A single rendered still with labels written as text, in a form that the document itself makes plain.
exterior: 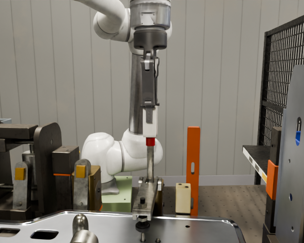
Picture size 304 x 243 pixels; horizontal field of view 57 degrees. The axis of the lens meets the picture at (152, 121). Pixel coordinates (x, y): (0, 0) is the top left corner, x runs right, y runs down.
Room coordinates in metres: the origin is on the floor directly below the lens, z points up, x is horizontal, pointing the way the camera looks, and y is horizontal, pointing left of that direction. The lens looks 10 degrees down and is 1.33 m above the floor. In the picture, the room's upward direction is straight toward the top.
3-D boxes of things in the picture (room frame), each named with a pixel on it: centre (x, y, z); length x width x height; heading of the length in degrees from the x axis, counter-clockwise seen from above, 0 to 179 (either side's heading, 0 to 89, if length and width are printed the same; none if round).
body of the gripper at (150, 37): (0.65, 0.00, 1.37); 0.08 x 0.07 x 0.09; 174
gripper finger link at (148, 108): (0.61, 0.01, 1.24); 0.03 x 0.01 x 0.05; 174
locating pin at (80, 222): (0.52, 0.14, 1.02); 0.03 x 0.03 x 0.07
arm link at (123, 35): (1.19, 0.17, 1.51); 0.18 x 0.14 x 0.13; 19
